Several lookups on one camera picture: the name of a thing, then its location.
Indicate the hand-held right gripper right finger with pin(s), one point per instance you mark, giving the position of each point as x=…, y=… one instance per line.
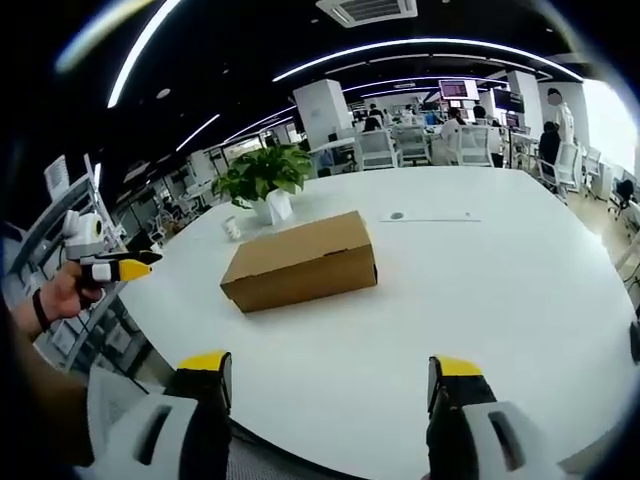
x=495, y=440

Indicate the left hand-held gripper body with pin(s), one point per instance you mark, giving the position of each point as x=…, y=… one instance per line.
x=82, y=240

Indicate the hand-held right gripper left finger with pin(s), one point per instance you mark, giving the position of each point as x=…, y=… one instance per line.
x=150, y=440

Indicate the brown cardboard shoe box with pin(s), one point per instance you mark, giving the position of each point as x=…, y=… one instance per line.
x=305, y=260

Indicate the person's left hand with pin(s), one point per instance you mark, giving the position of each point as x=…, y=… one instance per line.
x=62, y=295

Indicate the black wristband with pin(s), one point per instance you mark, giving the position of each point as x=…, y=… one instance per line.
x=42, y=310

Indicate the small white paper cup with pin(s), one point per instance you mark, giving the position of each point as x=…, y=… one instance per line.
x=231, y=228

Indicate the green potted plant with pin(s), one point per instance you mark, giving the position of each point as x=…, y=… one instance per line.
x=265, y=172

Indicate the white square pillar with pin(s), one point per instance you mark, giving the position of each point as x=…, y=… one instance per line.
x=322, y=112

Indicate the white office chair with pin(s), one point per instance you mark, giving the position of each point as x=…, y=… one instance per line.
x=412, y=144
x=565, y=167
x=378, y=149
x=475, y=145

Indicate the black office chair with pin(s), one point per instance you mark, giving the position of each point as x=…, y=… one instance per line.
x=624, y=192

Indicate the ceiling air conditioner vent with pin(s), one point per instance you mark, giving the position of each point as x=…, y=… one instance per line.
x=367, y=10

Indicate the hanging display screen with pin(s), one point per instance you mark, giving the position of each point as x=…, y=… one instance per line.
x=458, y=89

